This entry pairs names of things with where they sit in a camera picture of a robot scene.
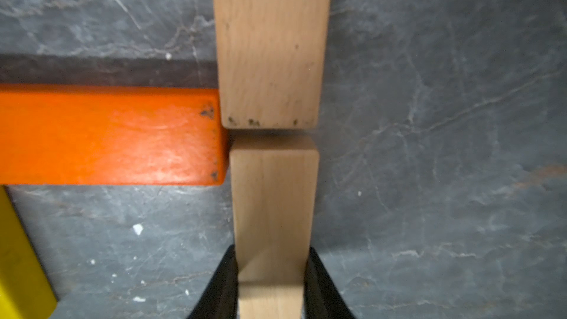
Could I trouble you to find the tan block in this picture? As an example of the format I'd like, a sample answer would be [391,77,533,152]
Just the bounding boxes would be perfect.
[230,135,320,318]
[214,0,331,129]

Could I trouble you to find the tan block top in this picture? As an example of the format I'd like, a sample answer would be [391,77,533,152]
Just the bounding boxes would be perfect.
[230,135,320,318]

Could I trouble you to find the orange block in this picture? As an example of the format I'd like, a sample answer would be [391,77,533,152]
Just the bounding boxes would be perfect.
[1,84,228,186]

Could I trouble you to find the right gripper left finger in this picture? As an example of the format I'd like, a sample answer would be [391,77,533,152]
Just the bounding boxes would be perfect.
[187,245,239,319]

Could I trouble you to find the yellow block top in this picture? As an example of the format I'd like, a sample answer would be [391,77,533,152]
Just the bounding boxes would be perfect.
[1,188,57,318]

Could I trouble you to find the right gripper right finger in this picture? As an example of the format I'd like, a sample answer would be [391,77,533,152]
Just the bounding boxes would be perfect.
[304,247,355,319]

